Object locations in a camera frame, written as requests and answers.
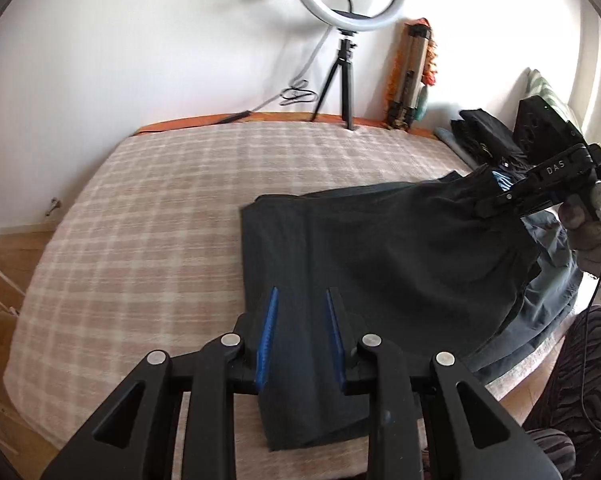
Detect person's leg in striped trousers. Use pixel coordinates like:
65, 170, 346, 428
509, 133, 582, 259
523, 305, 601, 480

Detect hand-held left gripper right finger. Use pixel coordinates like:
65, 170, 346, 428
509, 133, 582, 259
325, 286, 561, 480

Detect grey blue garment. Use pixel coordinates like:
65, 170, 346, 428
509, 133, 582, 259
481, 210, 582, 386

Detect dark grey pants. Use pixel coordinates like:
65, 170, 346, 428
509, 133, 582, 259
240, 167, 544, 453

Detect dark garment with yellow print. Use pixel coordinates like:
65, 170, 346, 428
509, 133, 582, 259
451, 119, 491, 166

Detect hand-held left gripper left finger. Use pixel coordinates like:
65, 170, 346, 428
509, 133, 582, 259
40, 286, 281, 480

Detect folded silver tripod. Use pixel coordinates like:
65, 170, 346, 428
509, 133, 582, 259
385, 25, 429, 131

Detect black ring light cable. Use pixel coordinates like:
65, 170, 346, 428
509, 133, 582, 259
220, 25, 334, 123

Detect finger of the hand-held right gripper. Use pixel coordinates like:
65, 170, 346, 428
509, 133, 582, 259
498, 177, 557, 203
475, 194, 569, 220

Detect black folded garment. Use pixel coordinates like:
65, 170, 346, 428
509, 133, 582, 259
459, 109, 527, 170

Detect grey folded garment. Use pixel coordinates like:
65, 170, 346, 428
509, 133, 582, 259
437, 129, 474, 162

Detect green white patterned pillow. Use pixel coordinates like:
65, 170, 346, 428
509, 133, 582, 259
525, 67, 581, 127

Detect folded tripod with orange cloth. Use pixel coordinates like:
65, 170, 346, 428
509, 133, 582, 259
381, 17, 439, 128

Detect black mini tripod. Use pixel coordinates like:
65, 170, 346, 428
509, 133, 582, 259
311, 32, 359, 132

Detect person's right hand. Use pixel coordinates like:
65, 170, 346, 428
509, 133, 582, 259
558, 182, 601, 281

